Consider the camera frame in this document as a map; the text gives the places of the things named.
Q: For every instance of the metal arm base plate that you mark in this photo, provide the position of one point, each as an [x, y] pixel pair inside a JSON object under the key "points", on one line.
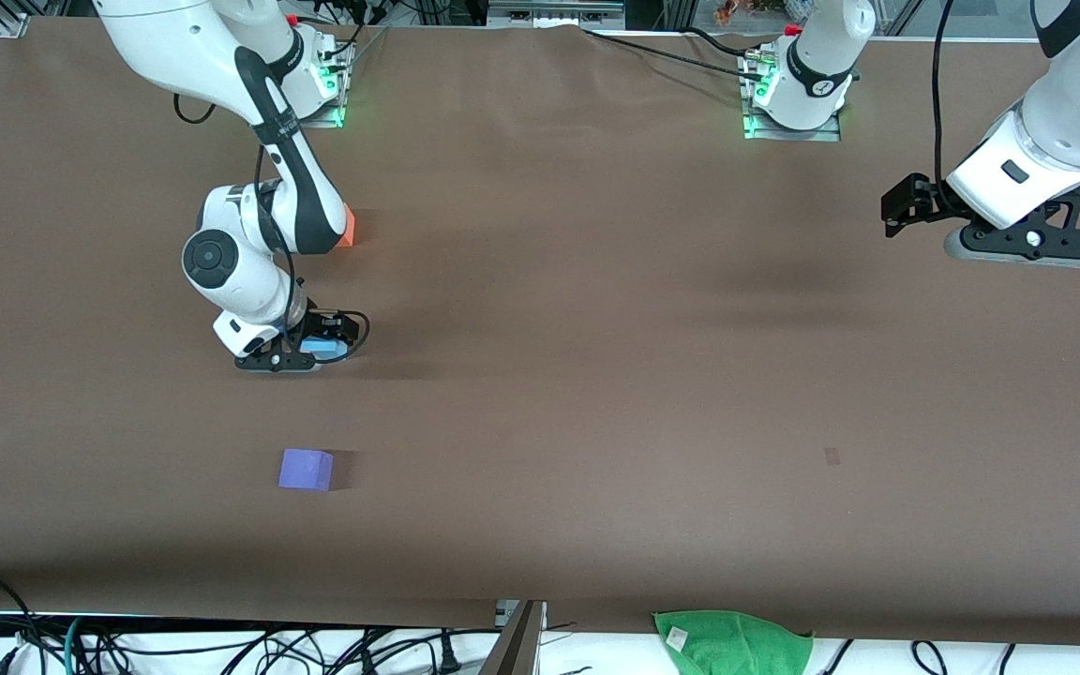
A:
{"points": [[831, 134], [329, 117]]}

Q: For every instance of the green cloth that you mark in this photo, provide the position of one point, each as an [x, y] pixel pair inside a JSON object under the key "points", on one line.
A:
{"points": [[737, 645]]}

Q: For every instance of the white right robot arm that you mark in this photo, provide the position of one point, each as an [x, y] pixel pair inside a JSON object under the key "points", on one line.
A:
{"points": [[231, 267]]}

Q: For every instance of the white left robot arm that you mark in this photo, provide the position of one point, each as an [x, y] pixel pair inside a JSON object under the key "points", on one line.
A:
{"points": [[1065, 122]]}

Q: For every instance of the aluminium profile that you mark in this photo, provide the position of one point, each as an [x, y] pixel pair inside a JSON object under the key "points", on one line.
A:
{"points": [[13, 24]]}

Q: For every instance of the purple foam block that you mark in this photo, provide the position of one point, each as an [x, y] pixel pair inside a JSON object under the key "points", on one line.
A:
{"points": [[306, 470]]}

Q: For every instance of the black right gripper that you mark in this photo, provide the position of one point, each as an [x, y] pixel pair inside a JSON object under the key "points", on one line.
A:
{"points": [[322, 327]]}

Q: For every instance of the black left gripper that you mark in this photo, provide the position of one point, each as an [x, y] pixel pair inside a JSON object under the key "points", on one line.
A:
{"points": [[926, 200]]}

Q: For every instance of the blue foam block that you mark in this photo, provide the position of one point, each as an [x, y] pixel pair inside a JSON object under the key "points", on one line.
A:
{"points": [[324, 347]]}

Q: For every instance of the orange foam block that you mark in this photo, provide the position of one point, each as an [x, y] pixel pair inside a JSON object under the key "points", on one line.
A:
{"points": [[349, 230]]}

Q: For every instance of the aluminium frame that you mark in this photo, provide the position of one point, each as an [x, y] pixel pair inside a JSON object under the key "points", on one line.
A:
{"points": [[549, 14]]}

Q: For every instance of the orange toy items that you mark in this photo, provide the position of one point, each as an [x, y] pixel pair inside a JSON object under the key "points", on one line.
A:
{"points": [[732, 11]]}

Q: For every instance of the brown paper table cover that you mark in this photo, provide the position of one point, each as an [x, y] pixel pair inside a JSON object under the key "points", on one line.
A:
{"points": [[596, 422]]}

